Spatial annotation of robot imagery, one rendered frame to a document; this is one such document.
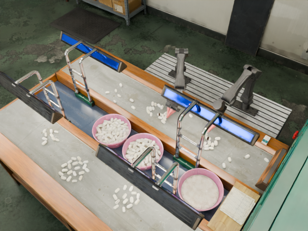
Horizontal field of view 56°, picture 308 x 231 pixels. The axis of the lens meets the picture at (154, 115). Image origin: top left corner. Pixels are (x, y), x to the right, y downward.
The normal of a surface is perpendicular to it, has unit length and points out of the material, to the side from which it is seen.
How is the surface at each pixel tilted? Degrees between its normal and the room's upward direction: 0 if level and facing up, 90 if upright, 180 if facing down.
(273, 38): 89
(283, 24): 90
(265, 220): 0
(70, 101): 0
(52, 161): 0
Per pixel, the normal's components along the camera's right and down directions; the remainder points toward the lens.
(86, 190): -0.02, -0.65
